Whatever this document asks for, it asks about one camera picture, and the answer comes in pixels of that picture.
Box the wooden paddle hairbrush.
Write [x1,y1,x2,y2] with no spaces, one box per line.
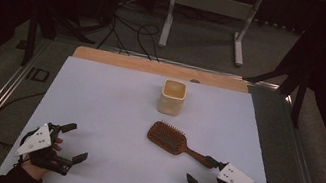
[142,119,221,170]

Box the black metal stand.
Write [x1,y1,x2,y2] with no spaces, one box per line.
[18,1,101,80]
[235,19,321,130]

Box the white table mat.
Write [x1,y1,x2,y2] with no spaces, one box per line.
[0,46,297,183]

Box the person's left hand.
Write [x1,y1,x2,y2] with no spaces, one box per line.
[17,130,65,183]

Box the black rectangular bracket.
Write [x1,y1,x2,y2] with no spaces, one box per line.
[24,66,52,85]

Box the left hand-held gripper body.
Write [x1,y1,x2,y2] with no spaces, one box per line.
[12,117,80,178]

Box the white metal stand frame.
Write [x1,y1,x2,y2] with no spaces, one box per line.
[156,0,265,71]

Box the cream square cup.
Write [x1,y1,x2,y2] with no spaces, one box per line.
[156,77,189,118]

